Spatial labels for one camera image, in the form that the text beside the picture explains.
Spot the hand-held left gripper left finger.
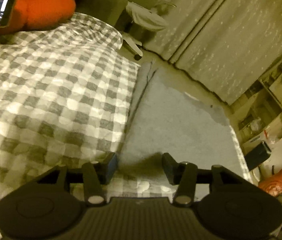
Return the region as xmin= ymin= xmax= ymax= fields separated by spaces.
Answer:
xmin=35 ymin=152 xmax=119 ymax=206

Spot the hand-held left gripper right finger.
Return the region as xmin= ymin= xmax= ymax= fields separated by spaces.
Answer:
xmin=162 ymin=152 xmax=243 ymax=207

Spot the gray printed sweater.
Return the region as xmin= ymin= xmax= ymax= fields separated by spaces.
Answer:
xmin=117 ymin=60 xmax=253 ymax=188

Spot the black box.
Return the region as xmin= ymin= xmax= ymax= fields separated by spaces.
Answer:
xmin=244 ymin=141 xmax=272 ymax=172

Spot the white cardboard box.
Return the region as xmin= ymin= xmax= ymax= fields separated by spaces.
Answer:
xmin=242 ymin=132 xmax=266 ymax=147

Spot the gray checkered blanket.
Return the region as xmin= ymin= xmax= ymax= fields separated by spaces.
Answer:
xmin=0 ymin=12 xmax=177 ymax=240

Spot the orange patterned pot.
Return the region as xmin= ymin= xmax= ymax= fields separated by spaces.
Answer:
xmin=257 ymin=168 xmax=282 ymax=198

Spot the plastic bag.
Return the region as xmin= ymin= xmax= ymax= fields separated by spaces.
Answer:
xmin=263 ymin=129 xmax=282 ymax=144

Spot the office chair with white base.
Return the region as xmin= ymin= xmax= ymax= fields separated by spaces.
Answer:
xmin=112 ymin=0 xmax=178 ymax=61

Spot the wooden shelf unit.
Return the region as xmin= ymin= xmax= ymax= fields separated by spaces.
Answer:
xmin=231 ymin=25 xmax=282 ymax=155

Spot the star patterned curtain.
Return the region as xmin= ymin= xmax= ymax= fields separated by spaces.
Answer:
xmin=170 ymin=0 xmax=282 ymax=105
xmin=143 ymin=0 xmax=234 ymax=62

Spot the gray upholstered headboard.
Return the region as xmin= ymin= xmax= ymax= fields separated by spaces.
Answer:
xmin=76 ymin=0 xmax=129 ymax=29

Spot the red plush cushion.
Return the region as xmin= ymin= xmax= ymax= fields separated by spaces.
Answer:
xmin=0 ymin=0 xmax=77 ymax=34

